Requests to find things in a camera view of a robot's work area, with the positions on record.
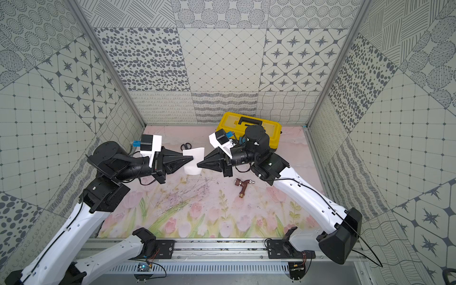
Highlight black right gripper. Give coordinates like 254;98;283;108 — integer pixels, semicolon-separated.
197;147;258;178

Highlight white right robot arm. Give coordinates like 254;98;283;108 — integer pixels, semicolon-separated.
197;125;362;264

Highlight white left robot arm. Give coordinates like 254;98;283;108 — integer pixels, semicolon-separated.
5;135;194;285

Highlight yellow and black toolbox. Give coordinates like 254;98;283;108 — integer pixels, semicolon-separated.
217;112;283;150

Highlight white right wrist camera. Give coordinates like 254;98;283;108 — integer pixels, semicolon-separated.
209;129;234;158

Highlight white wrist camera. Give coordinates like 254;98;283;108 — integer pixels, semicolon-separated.
209;129;234;158
133;134;162;168

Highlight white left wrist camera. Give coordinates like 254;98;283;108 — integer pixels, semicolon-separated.
133;134;162;168

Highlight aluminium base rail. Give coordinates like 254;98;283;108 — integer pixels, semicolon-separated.
95;238;371;285

